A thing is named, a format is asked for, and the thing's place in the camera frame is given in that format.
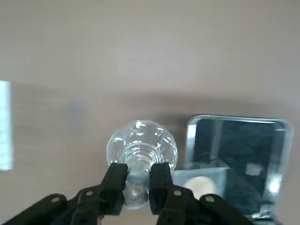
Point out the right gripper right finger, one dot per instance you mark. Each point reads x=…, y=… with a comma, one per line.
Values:
x=161, y=187

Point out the clear glass flask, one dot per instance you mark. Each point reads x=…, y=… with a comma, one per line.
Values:
x=140, y=143

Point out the steel tray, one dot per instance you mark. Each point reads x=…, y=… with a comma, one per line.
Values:
x=276, y=145

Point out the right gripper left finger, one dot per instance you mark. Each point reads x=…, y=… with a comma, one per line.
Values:
x=114, y=187

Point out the white test tube rack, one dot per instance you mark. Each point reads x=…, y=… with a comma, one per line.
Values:
x=5, y=129

